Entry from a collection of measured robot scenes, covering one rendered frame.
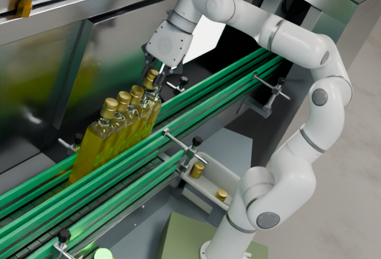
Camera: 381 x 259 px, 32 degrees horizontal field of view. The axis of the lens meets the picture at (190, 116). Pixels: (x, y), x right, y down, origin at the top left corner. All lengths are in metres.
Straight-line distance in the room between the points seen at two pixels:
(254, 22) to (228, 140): 0.85
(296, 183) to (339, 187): 2.48
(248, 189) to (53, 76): 0.56
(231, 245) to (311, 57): 0.54
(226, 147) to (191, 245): 0.67
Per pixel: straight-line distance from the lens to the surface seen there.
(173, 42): 1.72
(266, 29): 1.61
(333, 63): 1.68
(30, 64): 1.57
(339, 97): 1.55
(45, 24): 1.48
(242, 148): 2.47
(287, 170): 1.57
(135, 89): 1.74
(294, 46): 1.59
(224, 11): 1.64
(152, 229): 1.98
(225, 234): 1.75
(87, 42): 1.66
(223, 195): 2.11
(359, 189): 4.13
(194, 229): 1.91
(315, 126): 1.57
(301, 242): 3.48
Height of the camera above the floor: 2.08
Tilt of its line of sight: 32 degrees down
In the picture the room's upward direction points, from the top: 25 degrees clockwise
